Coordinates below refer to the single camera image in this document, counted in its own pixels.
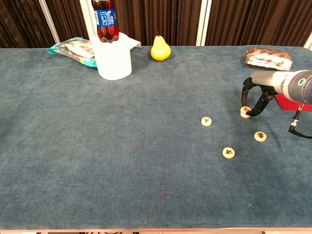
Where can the red envelope gold seal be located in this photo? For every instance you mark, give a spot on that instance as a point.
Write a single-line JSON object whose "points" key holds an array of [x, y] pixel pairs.
{"points": [[286, 103]]}

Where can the wooden chess piece top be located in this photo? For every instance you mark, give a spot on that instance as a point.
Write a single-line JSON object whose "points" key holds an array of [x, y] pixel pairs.
{"points": [[245, 109]]}

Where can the white toilet paper roll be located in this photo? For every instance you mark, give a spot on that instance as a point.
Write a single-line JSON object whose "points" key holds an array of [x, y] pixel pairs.
{"points": [[113, 61]]}

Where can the yellow pear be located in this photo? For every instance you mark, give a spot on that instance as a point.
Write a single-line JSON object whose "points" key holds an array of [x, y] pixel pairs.
{"points": [[160, 50]]}

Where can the teal clear snack bag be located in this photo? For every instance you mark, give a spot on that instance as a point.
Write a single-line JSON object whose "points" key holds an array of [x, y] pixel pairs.
{"points": [[73, 50]]}

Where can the blue grey right robot arm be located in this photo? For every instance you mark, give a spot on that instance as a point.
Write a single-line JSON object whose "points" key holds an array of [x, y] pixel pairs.
{"points": [[301, 90]]}

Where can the dark brown curtain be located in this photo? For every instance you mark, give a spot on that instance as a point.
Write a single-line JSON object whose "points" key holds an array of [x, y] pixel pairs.
{"points": [[146, 19]]}

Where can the teal blue table cloth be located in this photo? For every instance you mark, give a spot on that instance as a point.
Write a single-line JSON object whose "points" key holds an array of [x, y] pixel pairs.
{"points": [[97, 146]]}

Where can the grey black right robot hand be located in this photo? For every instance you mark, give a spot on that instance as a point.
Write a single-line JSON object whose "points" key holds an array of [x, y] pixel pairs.
{"points": [[268, 80]]}

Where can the white frame post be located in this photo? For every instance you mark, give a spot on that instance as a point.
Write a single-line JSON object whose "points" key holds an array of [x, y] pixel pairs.
{"points": [[50, 24], [203, 22], [86, 19], [309, 42]]}

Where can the cola bottle blue label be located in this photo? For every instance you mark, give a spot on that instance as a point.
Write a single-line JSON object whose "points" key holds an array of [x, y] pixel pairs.
{"points": [[106, 26]]}

